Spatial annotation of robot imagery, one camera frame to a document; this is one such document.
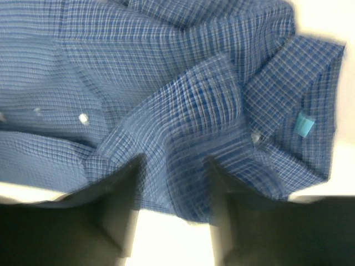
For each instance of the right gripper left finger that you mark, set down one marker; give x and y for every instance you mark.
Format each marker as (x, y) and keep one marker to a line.
(93, 226)

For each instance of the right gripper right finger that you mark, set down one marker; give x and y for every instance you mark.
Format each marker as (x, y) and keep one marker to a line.
(248, 228)

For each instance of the blue checked long sleeve shirt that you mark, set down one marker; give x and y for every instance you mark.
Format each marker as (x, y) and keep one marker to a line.
(88, 85)

